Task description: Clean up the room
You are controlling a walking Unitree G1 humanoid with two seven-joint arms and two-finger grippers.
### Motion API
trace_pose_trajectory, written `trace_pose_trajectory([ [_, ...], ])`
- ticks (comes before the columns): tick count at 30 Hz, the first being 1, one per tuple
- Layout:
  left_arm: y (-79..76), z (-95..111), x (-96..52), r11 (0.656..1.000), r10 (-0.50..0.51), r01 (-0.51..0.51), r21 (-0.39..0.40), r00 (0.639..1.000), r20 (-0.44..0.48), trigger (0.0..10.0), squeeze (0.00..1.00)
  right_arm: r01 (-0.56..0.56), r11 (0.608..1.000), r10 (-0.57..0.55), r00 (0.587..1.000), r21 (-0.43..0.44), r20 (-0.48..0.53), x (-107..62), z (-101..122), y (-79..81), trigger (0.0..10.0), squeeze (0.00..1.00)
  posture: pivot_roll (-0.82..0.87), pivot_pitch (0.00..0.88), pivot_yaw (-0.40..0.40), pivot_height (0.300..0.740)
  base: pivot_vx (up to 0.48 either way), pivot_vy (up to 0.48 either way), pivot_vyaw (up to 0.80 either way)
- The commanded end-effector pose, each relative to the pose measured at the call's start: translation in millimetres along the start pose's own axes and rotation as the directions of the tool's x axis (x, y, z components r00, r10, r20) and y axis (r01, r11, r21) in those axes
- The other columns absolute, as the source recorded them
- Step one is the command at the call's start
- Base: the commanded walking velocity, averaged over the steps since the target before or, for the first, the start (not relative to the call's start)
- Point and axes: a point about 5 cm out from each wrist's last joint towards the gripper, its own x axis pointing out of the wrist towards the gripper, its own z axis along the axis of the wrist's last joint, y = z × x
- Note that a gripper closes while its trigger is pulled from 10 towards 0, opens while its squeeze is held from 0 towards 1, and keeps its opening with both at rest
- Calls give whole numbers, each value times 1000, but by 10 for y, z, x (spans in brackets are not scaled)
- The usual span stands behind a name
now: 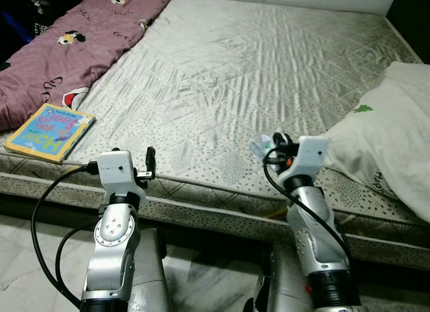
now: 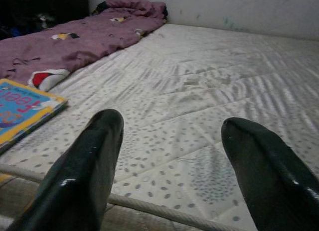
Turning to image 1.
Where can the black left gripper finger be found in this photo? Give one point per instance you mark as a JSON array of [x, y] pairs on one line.
[[115, 150], [151, 157]]

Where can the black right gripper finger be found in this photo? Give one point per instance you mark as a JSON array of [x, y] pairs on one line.
[[282, 140]]

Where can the clear plastic wrapper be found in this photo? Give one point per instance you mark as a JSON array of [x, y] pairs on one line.
[[259, 147]]

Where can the blue yellow children's book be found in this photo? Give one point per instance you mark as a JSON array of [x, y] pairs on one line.
[[50, 134]]

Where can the pink cartoon print blanket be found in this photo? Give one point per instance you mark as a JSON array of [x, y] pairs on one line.
[[80, 50]]

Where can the white pillow with lettering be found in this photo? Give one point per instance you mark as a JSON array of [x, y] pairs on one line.
[[390, 137]]

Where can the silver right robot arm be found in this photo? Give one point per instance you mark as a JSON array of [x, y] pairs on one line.
[[316, 258]]

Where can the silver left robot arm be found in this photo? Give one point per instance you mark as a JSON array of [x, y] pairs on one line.
[[114, 258]]

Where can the grey quilted mattress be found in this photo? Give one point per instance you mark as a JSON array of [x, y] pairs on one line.
[[235, 76]]

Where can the dark bed base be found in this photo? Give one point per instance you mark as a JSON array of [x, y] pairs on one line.
[[201, 228]]

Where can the silver left robot leg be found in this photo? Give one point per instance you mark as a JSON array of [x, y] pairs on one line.
[[151, 271]]

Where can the silver robot leg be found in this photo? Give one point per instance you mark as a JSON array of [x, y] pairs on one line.
[[151, 271], [275, 285]]

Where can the silver right robot leg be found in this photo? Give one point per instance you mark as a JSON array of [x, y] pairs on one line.
[[275, 285]]

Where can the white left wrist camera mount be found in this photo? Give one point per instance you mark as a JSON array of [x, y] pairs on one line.
[[117, 171]]

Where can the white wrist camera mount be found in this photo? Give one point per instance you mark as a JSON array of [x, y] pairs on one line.
[[117, 171], [306, 157]]

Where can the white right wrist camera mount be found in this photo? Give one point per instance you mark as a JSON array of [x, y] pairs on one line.
[[306, 157]]

